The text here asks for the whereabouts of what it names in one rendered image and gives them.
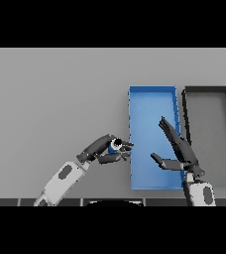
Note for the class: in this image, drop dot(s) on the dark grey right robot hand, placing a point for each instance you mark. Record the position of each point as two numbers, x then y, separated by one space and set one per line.
184 152

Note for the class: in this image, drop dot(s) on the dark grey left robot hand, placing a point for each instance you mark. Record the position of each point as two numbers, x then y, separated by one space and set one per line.
98 146

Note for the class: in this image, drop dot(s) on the blue pipe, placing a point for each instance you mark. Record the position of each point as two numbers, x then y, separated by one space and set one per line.
115 145

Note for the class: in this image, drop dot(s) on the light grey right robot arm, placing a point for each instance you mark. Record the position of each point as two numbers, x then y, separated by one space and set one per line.
199 193

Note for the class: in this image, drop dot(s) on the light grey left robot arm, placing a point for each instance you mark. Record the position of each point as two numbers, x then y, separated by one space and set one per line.
60 182

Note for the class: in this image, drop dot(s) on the dark grey bin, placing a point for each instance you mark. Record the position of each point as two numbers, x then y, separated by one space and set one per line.
214 135

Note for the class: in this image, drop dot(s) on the blue bin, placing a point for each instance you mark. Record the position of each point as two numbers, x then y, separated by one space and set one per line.
153 139

